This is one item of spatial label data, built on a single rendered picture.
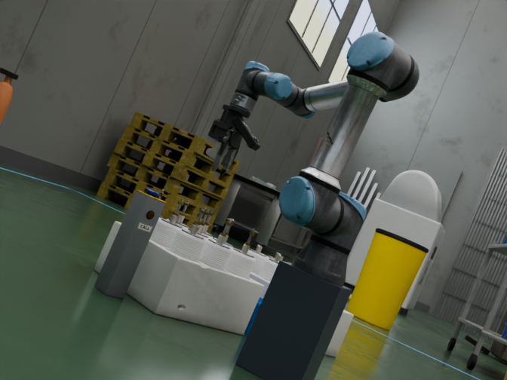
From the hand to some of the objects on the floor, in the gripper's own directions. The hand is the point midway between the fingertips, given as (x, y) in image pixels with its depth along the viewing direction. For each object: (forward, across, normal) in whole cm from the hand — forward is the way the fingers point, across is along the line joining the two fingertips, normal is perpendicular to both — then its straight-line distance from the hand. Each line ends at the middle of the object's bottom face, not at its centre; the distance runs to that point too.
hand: (220, 170), depth 211 cm
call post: (+47, +14, -11) cm, 50 cm away
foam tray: (+47, -16, -6) cm, 50 cm away
